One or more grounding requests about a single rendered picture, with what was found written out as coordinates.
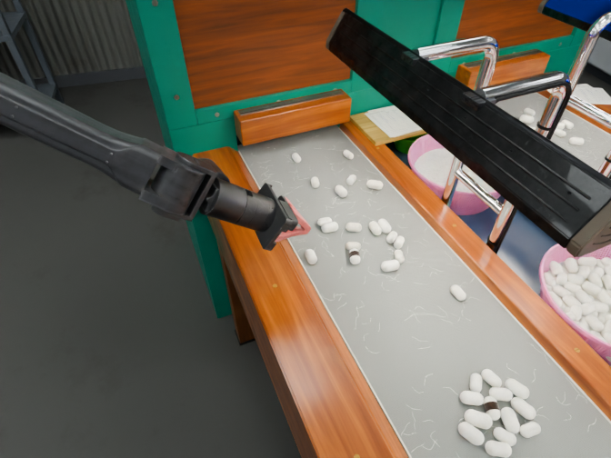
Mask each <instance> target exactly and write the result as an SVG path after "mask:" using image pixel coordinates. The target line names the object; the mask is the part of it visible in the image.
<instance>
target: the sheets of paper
mask: <svg viewBox="0 0 611 458"><path fill-rule="evenodd" d="M367 112H368V113H366V114H365V115H366V116H367V117H368V118H369V119H370V120H371V121H372V122H374V123H375V124H376V125H377V126H378V127H379V128H380V129H381V130H382V131H383V132H385V133H386V134H387V135H388V136H389V137H397V136H399V135H402V134H408V133H411V132H414V131H418V130H421V129H422V128H421V127H419V126H418V125H417V124H416V123H415V122H413V121H412V120H411V119H410V118H409V117H407V116H406V115H405V114H404V113H403V112H401V111H400V110H399V109H398V108H397V107H395V106H394V105H392V106H388V107H383V108H378V109H374V110H369V111H367Z"/></svg>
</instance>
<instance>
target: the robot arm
mask: <svg viewBox="0 0 611 458"><path fill-rule="evenodd" d="M0 124H1V125H4V126H6V127H8V128H10V129H12V130H15V131H17V132H18V133H20V134H23V135H26V136H28V137H30V138H32V139H34V140H36V141H38V142H40V143H42V144H45V145H47V146H50V147H52V148H54V149H55V150H57V151H60V152H62V153H64V154H67V155H69V156H72V157H74V158H75V159H77V160H79V161H81V162H84V163H86V164H89V165H91V166H92V167H94V168H95V169H97V170H99V171H100V172H102V173H104V174H106V175H107V176H109V177H110V178H112V179H113V180H115V181H116V182H117V183H119V184H120V186H122V187H124V188H125V189H127V190H129V191H132V192H134V193H136V194H139V195H140V196H139V198H138V199H139V200H141V201H144V202H146V203H148V204H151V209H152V210H153V211H154V212H155V213H156V214H159V215H161V216H163V217H165V218H168V219H172V220H175V221H177V222H178V221H179V220H180V218H181V219H184V220H187V221H190V222H192V220H193V219H194V217H195V214H196V213H197V211H198V209H199V212H200V213H201V214H204V215H207V216H210V217H214V218H216V219H219V220H222V221H226V222H228V223H231V224H237V225H240V226H243V227H245V228H249V229H252V230H255V233H256V236H257V238H258V240H259V242H260V244H261V245H262V248H263V249H265V250H268V251H272V250H273V248H274V247H275V245H276V242H279V241H282V240H284V239H286V238H289V237H292V236H297V235H302V234H308V233H309V231H310V230H311V229H312V228H311V226H310V225H309V224H308V222H307V221H306V220H305V219H304V218H303V216H302V215H301V214H300V213H299V212H298V211H297V210H296V209H295V207H294V206H293V205H292V204H291V202H290V201H289V200H288V199H287V198H286V197H284V196H282V195H280V196H279V197H278V199H277V197H276V195H275V193H274V191H273V189H272V185H271V184H268V183H264V185H263V186H262V187H261V189H260V190H259V192H258V193H256V192H253V191H250V190H248V189H245V188H243V187H241V186H238V185H236V184H231V183H230V181H229V179H228V177H227V176H226V175H225V174H224V173H223V171H222V170H221V169H220V168H219V167H218V166H217V165H216V164H215V162H214V161H212V160H210V159H208V158H198V159H197V158H195V157H193V156H191V155H189V154H185V153H182V152H175V151H173V150H171V149H170V148H168V147H166V146H164V147H163V146H161V145H159V144H156V143H154V142H152V141H150V140H148V139H146V138H141V137H137V136H134V135H130V134H126V133H123V132H121V131H118V130H116V129H114V128H112V127H110V126H108V125H105V124H102V123H100V122H98V121H96V120H95V119H93V118H91V117H89V116H87V115H85V114H83V113H81V112H79V111H77V110H75V109H74V108H72V107H70V106H68V105H65V104H63V103H61V102H59V101H57V100H55V99H54V98H52V97H50V96H48V95H45V94H43V93H41V92H39V91H37V90H35V89H34V88H32V87H30V86H28V85H25V84H23V83H21V82H19V81H17V80H15V79H14V78H12V77H10V76H8V75H5V74H3V73H1V72H0ZM156 164H160V165H161V166H160V168H159V170H158V172H157V174H156V176H155V179H154V180H153V179H151V178H150V176H151V174H152V172H153V171H154V169H155V166H156ZM298 224H300V225H301V227H298V226H297V225H298Z"/></svg>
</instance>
